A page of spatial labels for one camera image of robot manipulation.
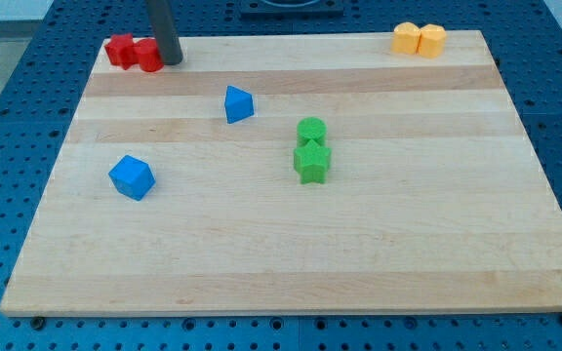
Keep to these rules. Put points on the blue triangle block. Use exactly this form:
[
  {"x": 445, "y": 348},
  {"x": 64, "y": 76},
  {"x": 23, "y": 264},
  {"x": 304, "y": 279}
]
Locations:
[{"x": 238, "y": 104}]

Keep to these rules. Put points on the blue cube block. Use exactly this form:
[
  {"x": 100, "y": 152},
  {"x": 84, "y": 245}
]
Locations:
[{"x": 132, "y": 177}]

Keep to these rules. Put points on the light wooden board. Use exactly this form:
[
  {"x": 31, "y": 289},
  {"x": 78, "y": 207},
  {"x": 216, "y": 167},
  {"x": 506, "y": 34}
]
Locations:
[{"x": 435, "y": 201}]

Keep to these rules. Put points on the green star block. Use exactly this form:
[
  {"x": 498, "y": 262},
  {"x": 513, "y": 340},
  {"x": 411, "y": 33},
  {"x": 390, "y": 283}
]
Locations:
[{"x": 312, "y": 162}]

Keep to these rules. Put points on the green cylinder block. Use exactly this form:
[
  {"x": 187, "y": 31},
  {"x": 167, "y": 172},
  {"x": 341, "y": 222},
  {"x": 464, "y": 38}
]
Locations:
[{"x": 311, "y": 129}]

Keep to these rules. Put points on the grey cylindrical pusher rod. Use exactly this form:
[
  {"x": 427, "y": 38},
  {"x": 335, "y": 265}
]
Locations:
[{"x": 162, "y": 22}]

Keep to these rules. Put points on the red cylinder block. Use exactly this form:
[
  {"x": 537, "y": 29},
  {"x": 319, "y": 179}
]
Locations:
[{"x": 148, "y": 55}]

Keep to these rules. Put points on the yellow hexagon block left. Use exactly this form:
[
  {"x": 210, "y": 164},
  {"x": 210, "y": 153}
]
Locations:
[{"x": 406, "y": 38}]

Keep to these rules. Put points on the yellow hexagon block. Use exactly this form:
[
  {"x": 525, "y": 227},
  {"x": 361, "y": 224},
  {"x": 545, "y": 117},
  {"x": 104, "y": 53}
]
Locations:
[
  {"x": 406, "y": 38},
  {"x": 432, "y": 41}
]

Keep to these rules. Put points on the yellow hexagon block right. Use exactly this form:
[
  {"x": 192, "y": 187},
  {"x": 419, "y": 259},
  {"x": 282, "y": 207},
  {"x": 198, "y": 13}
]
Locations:
[{"x": 432, "y": 41}]

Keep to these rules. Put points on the red star block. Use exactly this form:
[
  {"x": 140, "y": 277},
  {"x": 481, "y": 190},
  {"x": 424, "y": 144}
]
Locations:
[{"x": 120, "y": 50}]

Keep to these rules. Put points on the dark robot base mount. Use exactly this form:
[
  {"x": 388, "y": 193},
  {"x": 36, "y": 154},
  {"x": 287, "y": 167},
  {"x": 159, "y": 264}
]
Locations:
[{"x": 255, "y": 9}]

